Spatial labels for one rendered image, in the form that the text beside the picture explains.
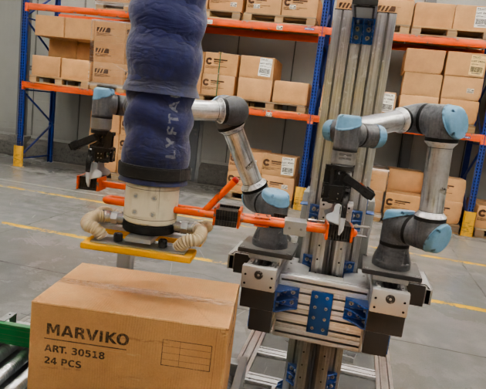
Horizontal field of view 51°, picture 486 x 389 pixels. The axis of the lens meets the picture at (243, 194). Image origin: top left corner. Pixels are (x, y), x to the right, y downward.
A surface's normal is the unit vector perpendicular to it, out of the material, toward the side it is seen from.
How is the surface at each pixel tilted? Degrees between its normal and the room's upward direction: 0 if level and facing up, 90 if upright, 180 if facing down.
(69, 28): 89
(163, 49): 80
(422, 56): 90
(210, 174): 90
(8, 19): 90
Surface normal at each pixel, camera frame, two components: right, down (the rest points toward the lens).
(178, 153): 0.71, 0.00
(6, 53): -0.22, 0.14
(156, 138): 0.35, -0.02
